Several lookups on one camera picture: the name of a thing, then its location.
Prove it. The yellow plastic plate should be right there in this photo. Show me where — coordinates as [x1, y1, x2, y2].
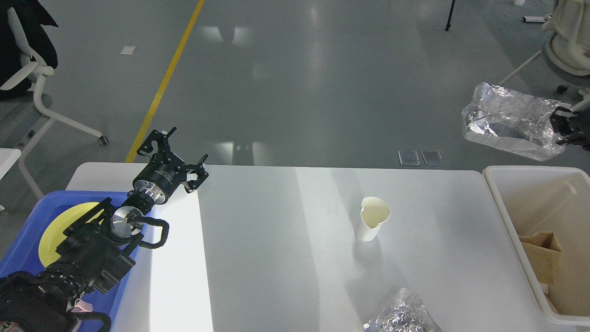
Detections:
[38, 202, 99, 267]

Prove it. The white paper cup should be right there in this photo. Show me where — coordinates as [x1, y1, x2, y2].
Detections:
[355, 197, 391, 242]

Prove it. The white side table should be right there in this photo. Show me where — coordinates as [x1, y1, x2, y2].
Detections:
[0, 148, 21, 179]

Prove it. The white office chair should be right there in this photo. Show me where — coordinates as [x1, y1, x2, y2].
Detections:
[499, 0, 590, 99]

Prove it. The foil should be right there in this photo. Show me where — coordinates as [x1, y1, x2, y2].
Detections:
[461, 82, 570, 161]
[362, 288, 442, 332]

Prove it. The blue plastic tray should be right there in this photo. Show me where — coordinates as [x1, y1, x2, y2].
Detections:
[1, 191, 127, 332]

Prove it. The crumpled foil front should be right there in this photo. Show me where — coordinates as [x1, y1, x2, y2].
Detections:
[362, 288, 442, 332]

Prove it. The black tripod leg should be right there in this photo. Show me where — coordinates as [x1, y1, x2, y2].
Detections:
[444, 0, 456, 32]

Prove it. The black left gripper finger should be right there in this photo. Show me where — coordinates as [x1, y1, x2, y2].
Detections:
[183, 154, 209, 194]
[137, 127, 177, 160]

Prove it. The chair leg with caster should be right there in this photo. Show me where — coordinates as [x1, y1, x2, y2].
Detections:
[0, 7, 110, 199]

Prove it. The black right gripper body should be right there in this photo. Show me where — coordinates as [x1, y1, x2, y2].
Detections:
[572, 111, 590, 151]

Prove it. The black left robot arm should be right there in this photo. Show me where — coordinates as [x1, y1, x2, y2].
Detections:
[1, 130, 208, 332]

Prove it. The pink mug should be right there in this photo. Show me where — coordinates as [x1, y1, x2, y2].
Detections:
[72, 300, 94, 313]

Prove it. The white plastic bin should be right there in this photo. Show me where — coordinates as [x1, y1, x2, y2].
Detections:
[483, 166, 590, 332]

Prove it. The brown paper bag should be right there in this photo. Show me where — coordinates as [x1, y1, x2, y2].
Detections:
[518, 231, 562, 285]

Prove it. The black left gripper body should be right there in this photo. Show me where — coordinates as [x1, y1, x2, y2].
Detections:
[133, 157, 194, 204]

